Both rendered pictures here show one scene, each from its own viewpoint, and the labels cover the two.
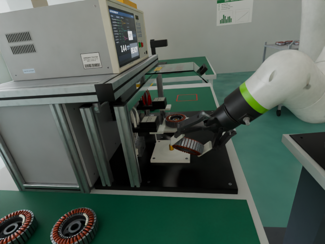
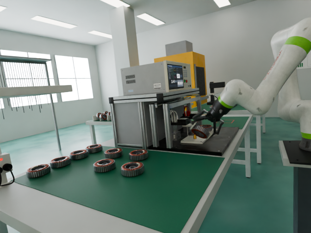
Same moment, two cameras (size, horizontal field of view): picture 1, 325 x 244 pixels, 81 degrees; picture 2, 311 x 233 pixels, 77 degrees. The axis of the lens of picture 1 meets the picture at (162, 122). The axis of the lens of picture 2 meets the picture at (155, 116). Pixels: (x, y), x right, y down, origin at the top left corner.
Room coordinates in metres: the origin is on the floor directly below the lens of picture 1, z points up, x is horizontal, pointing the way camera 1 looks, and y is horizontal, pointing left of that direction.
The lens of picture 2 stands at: (-0.65, -0.24, 1.15)
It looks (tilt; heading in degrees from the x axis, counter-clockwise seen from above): 8 degrees down; 21
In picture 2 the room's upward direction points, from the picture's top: 5 degrees counter-clockwise
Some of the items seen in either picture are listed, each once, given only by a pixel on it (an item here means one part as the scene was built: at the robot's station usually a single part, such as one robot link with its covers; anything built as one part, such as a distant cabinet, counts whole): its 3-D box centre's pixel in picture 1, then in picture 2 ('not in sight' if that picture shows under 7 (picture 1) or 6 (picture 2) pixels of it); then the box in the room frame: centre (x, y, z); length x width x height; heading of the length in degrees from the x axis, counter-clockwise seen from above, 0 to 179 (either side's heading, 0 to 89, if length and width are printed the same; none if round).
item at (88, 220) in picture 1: (75, 228); (138, 155); (0.35, 0.26, 0.77); 0.11 x 0.11 x 0.04
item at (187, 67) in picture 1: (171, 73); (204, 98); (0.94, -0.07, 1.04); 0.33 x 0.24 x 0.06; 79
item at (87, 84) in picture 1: (95, 72); (158, 95); (0.84, 0.27, 1.09); 0.68 x 0.44 x 0.05; 169
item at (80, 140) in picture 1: (117, 109); (168, 116); (0.83, 0.20, 0.92); 0.66 x 0.01 x 0.30; 169
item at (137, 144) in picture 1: (137, 146); (175, 135); (0.69, 0.12, 0.80); 0.08 x 0.05 x 0.06; 169
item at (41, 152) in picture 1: (39, 151); (128, 125); (0.53, 0.41, 0.91); 0.28 x 0.03 x 0.32; 79
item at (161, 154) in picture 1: (171, 150); (195, 139); (0.66, -0.03, 0.78); 0.15 x 0.15 x 0.01; 79
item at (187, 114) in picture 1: (171, 139); (198, 137); (0.78, -0.03, 0.76); 0.64 x 0.47 x 0.02; 169
